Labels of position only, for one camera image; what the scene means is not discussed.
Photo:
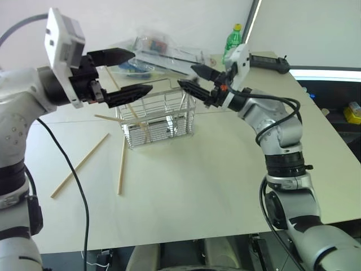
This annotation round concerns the black handheld controller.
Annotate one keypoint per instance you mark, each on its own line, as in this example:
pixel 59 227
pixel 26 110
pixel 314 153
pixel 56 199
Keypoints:
pixel 268 62

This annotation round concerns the wooden chopstick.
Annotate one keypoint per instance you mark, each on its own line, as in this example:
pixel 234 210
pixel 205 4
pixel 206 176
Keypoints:
pixel 132 112
pixel 107 118
pixel 122 166
pixel 81 165

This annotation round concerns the clear plastic bag with items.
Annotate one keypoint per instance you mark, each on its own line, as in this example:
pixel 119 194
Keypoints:
pixel 158 53

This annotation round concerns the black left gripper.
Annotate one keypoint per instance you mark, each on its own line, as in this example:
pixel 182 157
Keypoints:
pixel 83 82

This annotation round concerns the yellow box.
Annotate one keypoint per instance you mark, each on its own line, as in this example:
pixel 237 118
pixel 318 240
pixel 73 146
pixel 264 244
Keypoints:
pixel 352 113

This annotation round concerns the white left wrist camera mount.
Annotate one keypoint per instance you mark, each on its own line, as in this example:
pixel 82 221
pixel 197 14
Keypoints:
pixel 57 34

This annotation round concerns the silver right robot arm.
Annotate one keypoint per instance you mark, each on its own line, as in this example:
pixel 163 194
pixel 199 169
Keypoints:
pixel 282 132

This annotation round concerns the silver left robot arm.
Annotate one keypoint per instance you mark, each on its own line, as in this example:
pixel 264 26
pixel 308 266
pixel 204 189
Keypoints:
pixel 14 118

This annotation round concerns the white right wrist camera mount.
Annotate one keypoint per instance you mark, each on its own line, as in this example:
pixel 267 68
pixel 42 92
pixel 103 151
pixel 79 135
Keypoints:
pixel 241 60

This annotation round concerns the metal spoon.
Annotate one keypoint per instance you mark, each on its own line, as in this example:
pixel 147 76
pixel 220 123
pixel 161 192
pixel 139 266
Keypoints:
pixel 158 125

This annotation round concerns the green plastic bottle yellow cap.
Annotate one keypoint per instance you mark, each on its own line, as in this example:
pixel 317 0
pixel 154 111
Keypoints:
pixel 232 42

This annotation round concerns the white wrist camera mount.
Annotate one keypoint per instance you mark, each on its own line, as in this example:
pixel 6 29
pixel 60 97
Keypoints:
pixel 57 34
pixel 241 60

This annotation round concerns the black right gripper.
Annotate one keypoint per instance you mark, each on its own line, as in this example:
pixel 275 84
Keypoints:
pixel 222 84

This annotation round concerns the white light strip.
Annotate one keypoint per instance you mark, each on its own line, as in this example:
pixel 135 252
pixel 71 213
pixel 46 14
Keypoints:
pixel 252 19

